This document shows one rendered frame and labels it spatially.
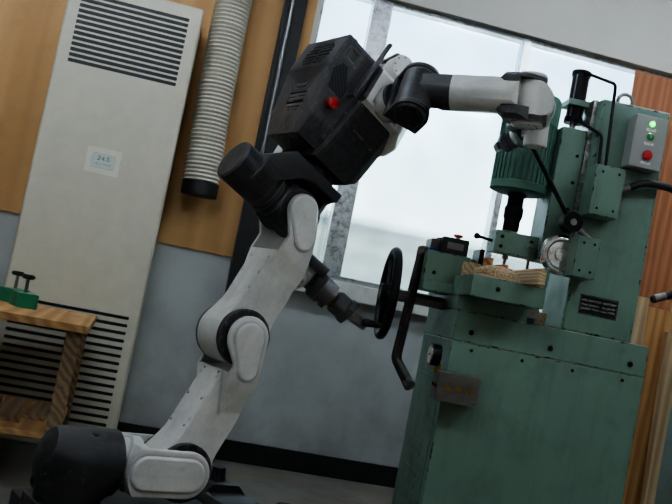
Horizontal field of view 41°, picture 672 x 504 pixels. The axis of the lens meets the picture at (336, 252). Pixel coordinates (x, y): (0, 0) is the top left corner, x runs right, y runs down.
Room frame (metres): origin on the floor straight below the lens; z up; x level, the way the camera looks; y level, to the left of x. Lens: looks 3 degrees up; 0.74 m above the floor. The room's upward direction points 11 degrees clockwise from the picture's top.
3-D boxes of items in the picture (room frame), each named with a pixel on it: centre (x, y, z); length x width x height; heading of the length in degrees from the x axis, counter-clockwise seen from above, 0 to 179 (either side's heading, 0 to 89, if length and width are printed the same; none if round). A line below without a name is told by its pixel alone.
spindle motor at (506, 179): (2.78, -0.52, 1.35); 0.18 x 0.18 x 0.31
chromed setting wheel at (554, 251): (2.66, -0.66, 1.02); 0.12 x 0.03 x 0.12; 94
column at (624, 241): (2.80, -0.81, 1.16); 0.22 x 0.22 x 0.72; 4
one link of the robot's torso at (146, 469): (2.18, 0.33, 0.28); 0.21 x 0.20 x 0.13; 124
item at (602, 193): (2.64, -0.75, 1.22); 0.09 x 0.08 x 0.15; 94
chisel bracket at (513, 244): (2.77, -0.54, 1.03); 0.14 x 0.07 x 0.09; 94
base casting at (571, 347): (2.78, -0.64, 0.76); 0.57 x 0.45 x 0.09; 94
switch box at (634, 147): (2.66, -0.85, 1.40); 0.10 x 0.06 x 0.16; 94
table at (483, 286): (2.74, -0.42, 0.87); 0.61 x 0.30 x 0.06; 4
